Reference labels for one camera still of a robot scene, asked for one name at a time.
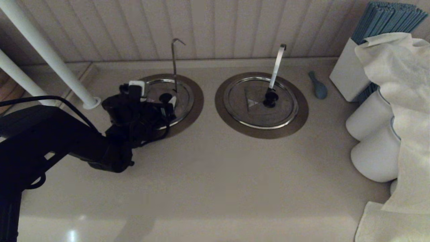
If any blue rice paddle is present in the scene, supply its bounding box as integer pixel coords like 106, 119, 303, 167
308, 71, 328, 100

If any steel hinged pot lid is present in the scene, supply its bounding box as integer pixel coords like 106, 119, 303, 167
144, 79, 195, 130
223, 77, 299, 130

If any blue ribbed pack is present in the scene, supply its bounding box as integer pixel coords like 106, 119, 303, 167
358, 82, 379, 104

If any blue straw bundle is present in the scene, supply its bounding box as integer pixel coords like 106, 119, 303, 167
351, 2, 429, 45

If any white cloth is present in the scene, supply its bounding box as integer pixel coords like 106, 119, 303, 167
354, 32, 430, 242

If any right flat ladle handle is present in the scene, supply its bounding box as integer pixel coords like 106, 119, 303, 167
268, 44, 287, 91

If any white support pole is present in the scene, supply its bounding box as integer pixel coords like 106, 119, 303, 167
0, 0, 102, 110
0, 49, 57, 107

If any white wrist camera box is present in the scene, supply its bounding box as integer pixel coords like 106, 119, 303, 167
129, 81, 145, 98

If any white square holder box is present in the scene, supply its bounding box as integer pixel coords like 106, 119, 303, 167
329, 38, 370, 102

